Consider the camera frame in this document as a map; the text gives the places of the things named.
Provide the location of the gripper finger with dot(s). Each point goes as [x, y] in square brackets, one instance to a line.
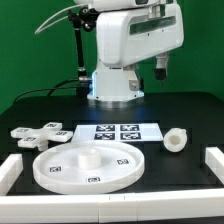
[160, 70]

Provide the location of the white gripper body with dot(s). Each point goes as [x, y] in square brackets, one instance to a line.
[128, 37]

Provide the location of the white round table top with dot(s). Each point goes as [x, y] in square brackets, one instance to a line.
[88, 167]

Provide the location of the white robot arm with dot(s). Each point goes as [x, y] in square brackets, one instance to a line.
[119, 84]

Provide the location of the white marker tag sheet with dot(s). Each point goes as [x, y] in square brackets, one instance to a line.
[119, 132]

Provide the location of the white right fence bar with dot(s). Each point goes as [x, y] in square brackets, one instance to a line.
[214, 158]

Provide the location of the white cross table base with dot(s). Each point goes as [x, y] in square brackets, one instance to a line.
[40, 138]

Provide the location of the white left fence bar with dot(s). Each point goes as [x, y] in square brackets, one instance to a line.
[10, 170]

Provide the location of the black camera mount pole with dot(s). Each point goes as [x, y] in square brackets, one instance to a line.
[81, 46]

